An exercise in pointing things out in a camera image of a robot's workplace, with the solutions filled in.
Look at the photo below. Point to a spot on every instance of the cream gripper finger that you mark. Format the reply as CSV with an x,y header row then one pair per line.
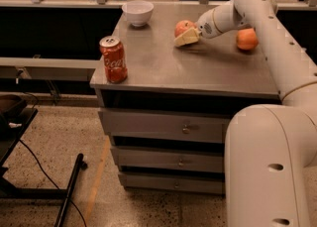
x,y
189,36

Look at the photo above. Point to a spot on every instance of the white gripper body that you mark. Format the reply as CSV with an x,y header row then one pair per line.
x,y
206,25

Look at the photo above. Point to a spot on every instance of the red apple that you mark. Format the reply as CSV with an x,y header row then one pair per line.
x,y
183,26

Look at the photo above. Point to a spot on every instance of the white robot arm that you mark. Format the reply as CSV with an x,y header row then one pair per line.
x,y
267,146

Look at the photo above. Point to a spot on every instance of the red coke can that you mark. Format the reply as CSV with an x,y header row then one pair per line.
x,y
113,54

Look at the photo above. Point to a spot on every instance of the orange fruit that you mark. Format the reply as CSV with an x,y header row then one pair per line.
x,y
246,39

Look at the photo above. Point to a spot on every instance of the white bowl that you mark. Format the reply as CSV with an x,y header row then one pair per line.
x,y
138,12

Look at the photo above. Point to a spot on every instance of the grey drawer cabinet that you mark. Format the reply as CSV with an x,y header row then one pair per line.
x,y
167,121

